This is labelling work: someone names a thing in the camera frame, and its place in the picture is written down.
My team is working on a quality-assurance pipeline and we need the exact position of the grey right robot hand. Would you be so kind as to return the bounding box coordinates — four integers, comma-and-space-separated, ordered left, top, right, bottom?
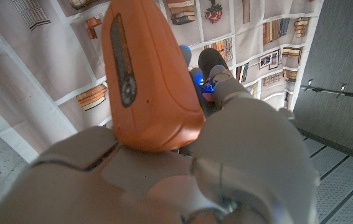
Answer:
0, 44, 320, 224

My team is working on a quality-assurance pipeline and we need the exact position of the orange black electric screwdriver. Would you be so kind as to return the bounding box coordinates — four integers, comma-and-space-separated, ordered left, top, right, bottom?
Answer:
101, 0, 232, 156

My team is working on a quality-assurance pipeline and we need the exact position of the black stand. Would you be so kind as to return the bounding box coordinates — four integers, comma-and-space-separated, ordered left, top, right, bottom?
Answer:
300, 78, 353, 100

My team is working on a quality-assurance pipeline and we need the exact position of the printed bookshelf backdrop cloth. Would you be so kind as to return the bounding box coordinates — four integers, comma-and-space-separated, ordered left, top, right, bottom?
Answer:
0, 0, 325, 164

